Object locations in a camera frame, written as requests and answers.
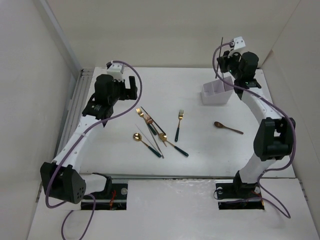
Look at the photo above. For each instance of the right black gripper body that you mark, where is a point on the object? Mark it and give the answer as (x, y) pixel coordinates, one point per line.
(230, 64)

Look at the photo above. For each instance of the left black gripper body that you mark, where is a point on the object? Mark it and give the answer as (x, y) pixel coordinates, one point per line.
(121, 93)

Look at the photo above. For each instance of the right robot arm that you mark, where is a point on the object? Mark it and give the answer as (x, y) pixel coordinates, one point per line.
(274, 138)

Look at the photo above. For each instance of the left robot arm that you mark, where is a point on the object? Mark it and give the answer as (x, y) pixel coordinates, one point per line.
(61, 178)

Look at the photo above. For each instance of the lilac utensil container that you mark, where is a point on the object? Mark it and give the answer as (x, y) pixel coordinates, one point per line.
(217, 92)

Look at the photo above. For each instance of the rose gold fork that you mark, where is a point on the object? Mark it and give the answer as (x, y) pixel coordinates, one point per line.
(152, 124)

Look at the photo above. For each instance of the brown wooden spoon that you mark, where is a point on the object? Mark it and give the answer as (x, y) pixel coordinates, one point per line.
(221, 126)

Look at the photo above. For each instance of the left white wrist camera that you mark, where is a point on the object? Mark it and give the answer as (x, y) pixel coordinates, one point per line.
(115, 70)

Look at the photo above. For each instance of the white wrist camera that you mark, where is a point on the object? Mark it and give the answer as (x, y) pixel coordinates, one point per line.
(237, 44)
(115, 70)

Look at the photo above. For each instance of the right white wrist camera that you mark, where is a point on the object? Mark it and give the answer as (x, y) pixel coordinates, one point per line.
(237, 44)

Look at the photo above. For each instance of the aluminium frame rail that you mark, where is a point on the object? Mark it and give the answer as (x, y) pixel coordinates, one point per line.
(76, 99)

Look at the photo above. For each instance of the gold fork dark green handle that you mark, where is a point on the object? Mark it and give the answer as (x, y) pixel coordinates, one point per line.
(180, 117)

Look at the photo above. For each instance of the small gold spoon green handle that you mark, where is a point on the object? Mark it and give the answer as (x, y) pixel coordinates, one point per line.
(175, 146)

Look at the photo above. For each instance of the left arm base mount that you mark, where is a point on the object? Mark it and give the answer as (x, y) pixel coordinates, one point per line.
(104, 193)

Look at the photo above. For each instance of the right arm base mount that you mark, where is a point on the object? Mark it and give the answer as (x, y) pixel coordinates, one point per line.
(232, 198)

